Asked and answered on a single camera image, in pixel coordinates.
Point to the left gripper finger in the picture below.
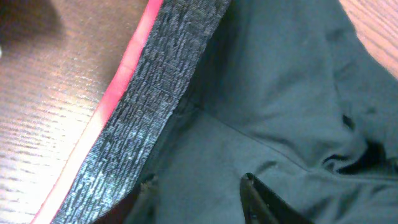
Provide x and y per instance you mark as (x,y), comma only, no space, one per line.
(261,205)

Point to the black leggings red waistband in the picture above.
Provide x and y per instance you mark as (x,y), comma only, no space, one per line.
(208,91)

